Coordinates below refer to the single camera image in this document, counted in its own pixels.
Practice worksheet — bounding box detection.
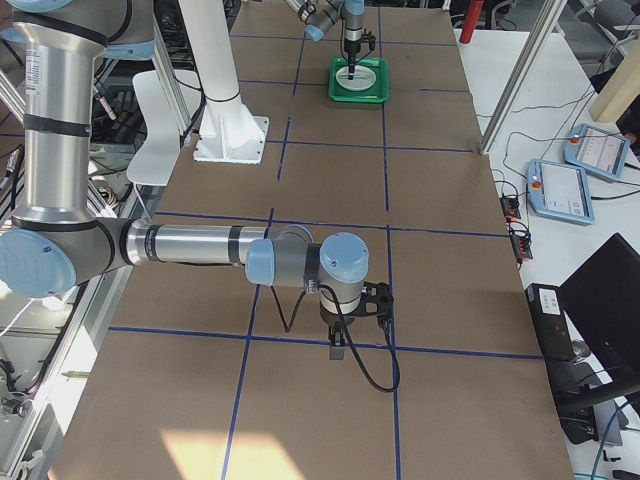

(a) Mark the teach pendant farther from operator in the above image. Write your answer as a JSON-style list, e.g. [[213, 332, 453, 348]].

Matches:
[[526, 159, 595, 225]]

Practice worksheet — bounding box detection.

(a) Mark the small orange black electronics module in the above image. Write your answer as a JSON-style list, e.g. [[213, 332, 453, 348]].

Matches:
[[499, 195, 521, 221]]

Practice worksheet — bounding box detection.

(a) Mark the red cylinder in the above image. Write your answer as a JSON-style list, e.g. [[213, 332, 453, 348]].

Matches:
[[459, 0, 484, 44]]

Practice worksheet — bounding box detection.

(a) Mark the white round plate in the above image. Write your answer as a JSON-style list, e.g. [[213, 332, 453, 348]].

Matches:
[[335, 65, 377, 92]]

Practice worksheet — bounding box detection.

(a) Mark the aluminium frame post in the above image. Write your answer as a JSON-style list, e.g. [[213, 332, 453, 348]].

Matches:
[[479, 0, 567, 154]]

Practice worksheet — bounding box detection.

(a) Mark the white curved panel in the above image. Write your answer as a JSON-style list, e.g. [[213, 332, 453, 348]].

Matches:
[[127, 70, 194, 186]]

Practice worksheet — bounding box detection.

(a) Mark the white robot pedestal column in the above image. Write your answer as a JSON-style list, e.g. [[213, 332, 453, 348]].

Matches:
[[179, 0, 269, 164]]

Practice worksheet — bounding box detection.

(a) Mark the green plastic tray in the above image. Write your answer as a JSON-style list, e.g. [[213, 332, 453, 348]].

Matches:
[[328, 56, 390, 104]]

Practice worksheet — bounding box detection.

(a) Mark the black laptop computer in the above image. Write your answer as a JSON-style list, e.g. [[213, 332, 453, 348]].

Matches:
[[554, 233, 639, 416]]

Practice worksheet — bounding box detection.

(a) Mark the teach pendant nearer operator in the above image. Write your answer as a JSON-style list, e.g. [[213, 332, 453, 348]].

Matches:
[[564, 124, 630, 182]]

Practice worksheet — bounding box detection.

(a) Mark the black box device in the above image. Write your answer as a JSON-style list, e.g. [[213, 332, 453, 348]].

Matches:
[[525, 283, 576, 362]]

